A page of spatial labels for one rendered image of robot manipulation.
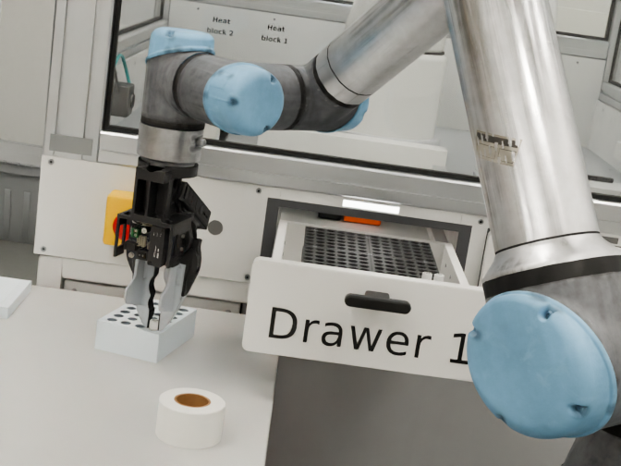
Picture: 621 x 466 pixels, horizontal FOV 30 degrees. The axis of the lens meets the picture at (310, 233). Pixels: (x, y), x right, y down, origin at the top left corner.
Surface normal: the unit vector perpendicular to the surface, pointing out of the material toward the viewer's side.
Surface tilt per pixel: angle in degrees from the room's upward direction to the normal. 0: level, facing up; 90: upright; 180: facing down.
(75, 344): 0
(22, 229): 96
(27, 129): 90
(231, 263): 90
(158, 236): 90
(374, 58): 123
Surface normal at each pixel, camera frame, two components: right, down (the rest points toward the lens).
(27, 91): -0.08, 0.22
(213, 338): 0.14, -0.96
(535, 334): -0.73, 0.17
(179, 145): 0.37, 0.26
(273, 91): 0.64, 0.26
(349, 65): -0.59, 0.38
